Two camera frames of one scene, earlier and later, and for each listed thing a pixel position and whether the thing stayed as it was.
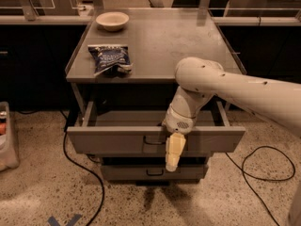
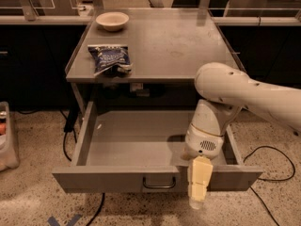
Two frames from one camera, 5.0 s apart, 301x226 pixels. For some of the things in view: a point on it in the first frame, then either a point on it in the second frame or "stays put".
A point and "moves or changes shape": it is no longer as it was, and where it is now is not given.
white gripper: x=176 y=122 -> x=202 y=144
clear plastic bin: x=7 y=158 stays put
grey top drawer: x=141 y=132 moves or changes shape
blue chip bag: x=110 y=59 stays put
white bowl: x=112 y=21 stays put
